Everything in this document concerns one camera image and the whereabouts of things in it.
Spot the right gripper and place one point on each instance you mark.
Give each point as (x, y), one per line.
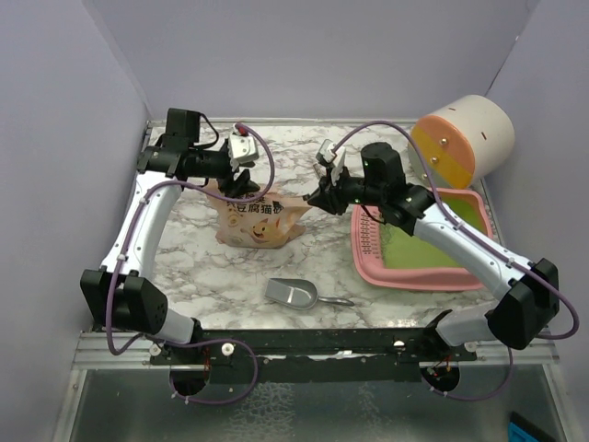
(323, 200)

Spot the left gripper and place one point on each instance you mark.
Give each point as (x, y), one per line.
(235, 188)

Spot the cat litter bag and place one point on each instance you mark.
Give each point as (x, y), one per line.
(268, 223)

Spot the grey metal litter scoop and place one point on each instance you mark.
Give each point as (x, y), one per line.
(299, 294)

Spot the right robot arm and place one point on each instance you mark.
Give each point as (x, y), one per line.
(524, 290)

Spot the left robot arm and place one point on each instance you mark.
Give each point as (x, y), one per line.
(119, 293)

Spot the pink litter box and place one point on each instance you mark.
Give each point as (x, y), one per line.
(386, 256)

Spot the cylindrical drawer cabinet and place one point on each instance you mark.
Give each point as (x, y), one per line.
(462, 142)

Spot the black base bar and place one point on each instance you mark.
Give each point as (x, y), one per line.
(312, 355)

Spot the blue object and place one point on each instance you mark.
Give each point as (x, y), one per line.
(521, 430)

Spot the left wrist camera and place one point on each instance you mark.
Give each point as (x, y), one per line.
(242, 150)

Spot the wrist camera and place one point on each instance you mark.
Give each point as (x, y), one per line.
(242, 150)
(332, 158)

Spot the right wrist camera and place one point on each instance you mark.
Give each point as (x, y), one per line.
(332, 158)

